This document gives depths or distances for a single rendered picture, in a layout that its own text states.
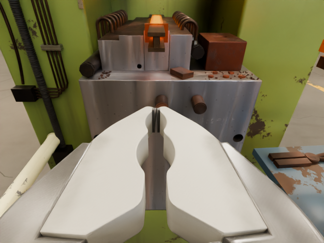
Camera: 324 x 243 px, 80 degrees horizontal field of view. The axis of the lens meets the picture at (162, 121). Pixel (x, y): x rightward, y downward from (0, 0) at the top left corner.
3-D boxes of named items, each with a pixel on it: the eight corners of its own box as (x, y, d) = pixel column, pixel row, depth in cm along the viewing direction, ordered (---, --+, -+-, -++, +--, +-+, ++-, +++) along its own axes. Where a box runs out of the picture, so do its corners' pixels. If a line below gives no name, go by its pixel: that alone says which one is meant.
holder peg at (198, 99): (206, 114, 40) (208, 102, 38) (193, 114, 40) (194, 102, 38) (202, 105, 43) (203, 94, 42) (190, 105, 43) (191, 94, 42)
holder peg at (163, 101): (168, 114, 40) (168, 102, 38) (155, 114, 40) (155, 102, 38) (167, 105, 43) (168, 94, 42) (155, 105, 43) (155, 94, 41)
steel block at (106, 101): (223, 209, 64) (263, 80, 40) (107, 210, 63) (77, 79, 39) (195, 119, 112) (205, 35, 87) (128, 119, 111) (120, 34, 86)
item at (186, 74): (193, 77, 42) (194, 71, 41) (182, 79, 40) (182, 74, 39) (180, 71, 45) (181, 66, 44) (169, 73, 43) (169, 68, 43)
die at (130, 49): (189, 71, 45) (193, 30, 40) (101, 70, 45) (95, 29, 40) (174, 38, 80) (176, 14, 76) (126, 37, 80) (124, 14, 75)
